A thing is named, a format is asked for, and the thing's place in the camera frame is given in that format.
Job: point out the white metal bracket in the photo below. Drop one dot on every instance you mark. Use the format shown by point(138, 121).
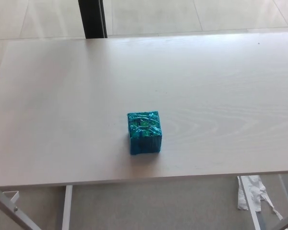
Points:
point(15, 195)

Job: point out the blue green cube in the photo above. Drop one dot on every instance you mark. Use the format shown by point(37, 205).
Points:
point(144, 134)

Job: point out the black vertical post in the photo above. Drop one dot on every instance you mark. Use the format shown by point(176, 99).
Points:
point(91, 16)

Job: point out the white table leg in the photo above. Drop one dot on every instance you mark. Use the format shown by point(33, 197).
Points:
point(67, 208)
point(256, 221)

